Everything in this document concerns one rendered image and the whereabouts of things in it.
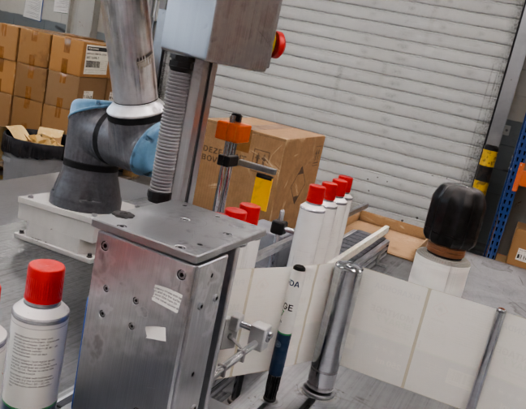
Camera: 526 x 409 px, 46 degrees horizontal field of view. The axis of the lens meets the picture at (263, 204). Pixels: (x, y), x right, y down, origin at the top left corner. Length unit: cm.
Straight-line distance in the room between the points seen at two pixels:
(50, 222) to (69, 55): 348
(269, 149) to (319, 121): 394
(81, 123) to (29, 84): 368
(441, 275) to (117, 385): 56
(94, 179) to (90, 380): 78
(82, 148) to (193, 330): 84
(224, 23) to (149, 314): 43
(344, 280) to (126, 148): 57
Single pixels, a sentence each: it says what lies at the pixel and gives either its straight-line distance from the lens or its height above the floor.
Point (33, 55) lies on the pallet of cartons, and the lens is 498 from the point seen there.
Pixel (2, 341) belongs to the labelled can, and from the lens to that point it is 57.
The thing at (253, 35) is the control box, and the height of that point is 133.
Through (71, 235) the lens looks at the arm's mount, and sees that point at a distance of 135.
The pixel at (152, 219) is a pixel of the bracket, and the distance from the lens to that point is 58.
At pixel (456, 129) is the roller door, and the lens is 531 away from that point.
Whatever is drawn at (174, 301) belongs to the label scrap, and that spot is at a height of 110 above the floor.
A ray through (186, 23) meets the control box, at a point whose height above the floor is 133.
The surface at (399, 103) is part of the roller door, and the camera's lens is 536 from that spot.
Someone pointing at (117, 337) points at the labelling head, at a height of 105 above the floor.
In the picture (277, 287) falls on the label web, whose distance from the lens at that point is 79.
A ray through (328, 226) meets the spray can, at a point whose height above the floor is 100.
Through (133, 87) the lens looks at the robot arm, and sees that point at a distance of 121.
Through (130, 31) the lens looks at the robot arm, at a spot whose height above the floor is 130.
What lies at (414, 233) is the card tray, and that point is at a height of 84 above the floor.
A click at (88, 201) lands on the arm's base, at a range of 134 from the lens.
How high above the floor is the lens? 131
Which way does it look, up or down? 13 degrees down
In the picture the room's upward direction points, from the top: 12 degrees clockwise
